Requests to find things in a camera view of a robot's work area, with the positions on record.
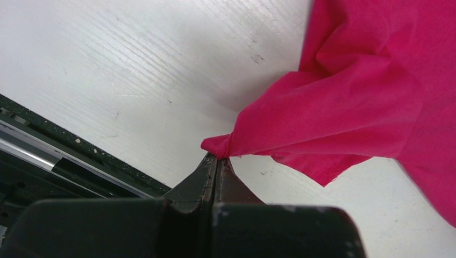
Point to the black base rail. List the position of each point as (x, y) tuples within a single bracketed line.
[(41, 160)]

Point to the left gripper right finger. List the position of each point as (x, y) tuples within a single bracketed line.
[(244, 226)]

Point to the magenta t-shirt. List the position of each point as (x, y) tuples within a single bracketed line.
[(376, 78)]

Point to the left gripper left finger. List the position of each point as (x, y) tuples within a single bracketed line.
[(174, 225)]

